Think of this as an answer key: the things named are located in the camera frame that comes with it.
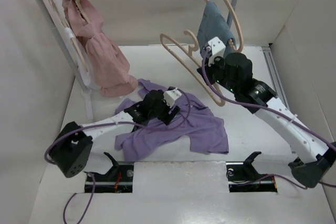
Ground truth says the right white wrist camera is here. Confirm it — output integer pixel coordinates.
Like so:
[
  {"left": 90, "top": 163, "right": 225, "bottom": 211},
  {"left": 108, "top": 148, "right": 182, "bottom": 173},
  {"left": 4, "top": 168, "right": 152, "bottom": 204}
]
[{"left": 206, "top": 37, "right": 226, "bottom": 57}]

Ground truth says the pink dress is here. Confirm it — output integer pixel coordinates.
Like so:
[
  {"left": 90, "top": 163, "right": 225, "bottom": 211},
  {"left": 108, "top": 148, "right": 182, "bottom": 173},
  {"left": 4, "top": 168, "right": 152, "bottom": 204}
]
[{"left": 62, "top": 0, "right": 138, "bottom": 98}]

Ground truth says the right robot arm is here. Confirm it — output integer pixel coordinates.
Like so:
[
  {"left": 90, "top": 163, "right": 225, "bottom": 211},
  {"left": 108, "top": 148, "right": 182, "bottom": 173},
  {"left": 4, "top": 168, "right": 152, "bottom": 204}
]
[{"left": 197, "top": 52, "right": 335, "bottom": 189}]

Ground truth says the blue garment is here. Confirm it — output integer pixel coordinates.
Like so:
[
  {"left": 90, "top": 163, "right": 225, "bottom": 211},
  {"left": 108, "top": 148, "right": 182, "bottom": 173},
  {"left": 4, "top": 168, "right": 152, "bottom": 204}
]
[{"left": 196, "top": 1, "right": 236, "bottom": 58}]

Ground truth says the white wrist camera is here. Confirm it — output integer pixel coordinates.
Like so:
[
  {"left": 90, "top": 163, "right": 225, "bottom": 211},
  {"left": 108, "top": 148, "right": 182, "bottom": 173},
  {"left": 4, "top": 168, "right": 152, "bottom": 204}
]
[
  {"left": 206, "top": 37, "right": 226, "bottom": 57},
  {"left": 163, "top": 88, "right": 182, "bottom": 108}
]

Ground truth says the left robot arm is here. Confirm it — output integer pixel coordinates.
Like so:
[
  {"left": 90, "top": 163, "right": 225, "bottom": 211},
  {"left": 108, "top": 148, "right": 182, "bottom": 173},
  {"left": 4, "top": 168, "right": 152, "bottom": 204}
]
[{"left": 46, "top": 89, "right": 182, "bottom": 180}]

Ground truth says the aluminium rail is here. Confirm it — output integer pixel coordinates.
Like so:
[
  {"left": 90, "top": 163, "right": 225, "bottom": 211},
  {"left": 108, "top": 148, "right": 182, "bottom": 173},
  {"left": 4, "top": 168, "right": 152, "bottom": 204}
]
[{"left": 261, "top": 46, "right": 289, "bottom": 108}]

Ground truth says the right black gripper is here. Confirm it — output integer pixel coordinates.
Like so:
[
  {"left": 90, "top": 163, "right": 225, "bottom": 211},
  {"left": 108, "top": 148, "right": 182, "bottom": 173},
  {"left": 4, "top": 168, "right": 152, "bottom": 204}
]
[{"left": 197, "top": 52, "right": 239, "bottom": 94}]

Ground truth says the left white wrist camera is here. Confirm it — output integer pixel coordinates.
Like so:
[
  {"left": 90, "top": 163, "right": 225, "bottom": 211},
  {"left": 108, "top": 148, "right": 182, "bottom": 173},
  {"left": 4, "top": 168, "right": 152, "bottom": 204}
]
[{"left": 163, "top": 88, "right": 182, "bottom": 108}]

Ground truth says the purple t shirt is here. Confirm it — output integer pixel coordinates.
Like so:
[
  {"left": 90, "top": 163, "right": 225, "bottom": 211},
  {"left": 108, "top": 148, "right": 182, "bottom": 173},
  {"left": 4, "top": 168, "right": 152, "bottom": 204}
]
[{"left": 114, "top": 93, "right": 229, "bottom": 162}]

